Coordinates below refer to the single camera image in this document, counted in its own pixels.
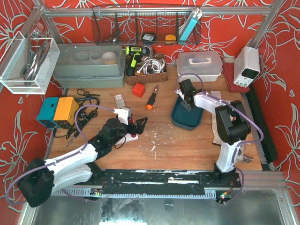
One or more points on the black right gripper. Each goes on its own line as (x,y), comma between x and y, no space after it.
(185,101)

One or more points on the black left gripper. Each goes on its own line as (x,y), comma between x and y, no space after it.
(134,126)

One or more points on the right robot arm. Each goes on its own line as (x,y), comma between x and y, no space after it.
(232,126)

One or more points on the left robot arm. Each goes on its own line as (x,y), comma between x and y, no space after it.
(41,178)

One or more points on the orange black screwdriver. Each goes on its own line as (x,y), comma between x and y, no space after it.
(152,99)

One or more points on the white translucent storage box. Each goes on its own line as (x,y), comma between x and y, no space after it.
(207,65)

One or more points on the white cube power adapter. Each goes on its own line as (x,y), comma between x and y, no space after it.
(216,94)

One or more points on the teal plastic tray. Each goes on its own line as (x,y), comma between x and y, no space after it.
(184,116)

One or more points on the red cube block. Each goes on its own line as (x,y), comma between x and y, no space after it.
(138,90)

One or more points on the wicker basket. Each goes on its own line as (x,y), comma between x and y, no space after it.
(148,78)

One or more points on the yellow tape measure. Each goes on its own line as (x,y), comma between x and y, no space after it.
(170,39)

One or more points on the white work glove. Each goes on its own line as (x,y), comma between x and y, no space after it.
(216,140)

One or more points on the white bench power supply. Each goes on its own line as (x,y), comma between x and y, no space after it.
(246,67)

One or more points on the black tape measure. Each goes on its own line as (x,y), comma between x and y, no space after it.
(148,38)

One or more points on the teal white book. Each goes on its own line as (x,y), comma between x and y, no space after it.
(186,29)

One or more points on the grey plastic storage box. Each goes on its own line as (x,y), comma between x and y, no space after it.
(87,65)

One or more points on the yellow teal device box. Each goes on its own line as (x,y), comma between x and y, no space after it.
(58,112)

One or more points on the clear acrylic bin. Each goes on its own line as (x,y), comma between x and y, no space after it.
(28,66)

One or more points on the white peg base plate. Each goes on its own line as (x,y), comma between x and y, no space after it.
(126,138)

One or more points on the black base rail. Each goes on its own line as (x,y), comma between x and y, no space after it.
(160,182)

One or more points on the green black cordless drill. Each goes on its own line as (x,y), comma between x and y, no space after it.
(135,53)

